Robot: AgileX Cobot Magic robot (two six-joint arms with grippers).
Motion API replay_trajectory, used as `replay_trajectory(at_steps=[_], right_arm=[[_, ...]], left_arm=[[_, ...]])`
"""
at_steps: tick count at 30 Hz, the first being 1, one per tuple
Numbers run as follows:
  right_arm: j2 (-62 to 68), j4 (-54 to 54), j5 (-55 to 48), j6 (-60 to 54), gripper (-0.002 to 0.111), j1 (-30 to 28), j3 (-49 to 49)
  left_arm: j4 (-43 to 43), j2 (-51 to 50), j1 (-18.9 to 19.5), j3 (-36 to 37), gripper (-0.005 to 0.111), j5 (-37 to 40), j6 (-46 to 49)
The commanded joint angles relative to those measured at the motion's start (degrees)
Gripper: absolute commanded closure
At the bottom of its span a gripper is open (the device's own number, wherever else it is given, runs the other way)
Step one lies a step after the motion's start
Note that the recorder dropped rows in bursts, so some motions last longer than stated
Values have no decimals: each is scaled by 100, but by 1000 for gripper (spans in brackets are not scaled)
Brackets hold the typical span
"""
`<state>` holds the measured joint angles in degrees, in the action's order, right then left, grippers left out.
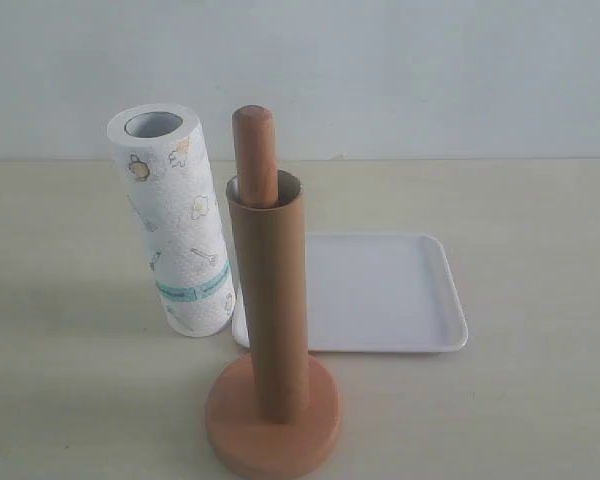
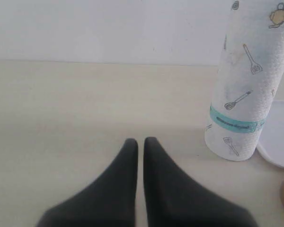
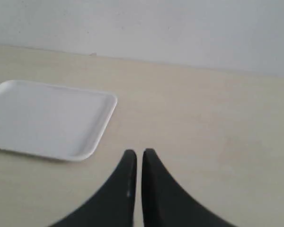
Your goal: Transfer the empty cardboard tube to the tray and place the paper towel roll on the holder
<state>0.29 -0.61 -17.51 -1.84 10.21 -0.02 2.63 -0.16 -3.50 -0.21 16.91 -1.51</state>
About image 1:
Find wooden paper towel holder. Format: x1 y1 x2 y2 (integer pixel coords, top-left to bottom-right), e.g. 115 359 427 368
205 105 342 478

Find printed white paper towel roll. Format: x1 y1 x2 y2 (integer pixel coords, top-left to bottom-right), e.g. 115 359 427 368
106 103 236 337

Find brown cardboard tube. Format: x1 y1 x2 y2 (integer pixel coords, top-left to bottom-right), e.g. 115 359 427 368
226 170 309 424

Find white rectangular tray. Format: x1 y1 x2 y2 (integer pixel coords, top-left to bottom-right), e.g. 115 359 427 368
231 231 469 356

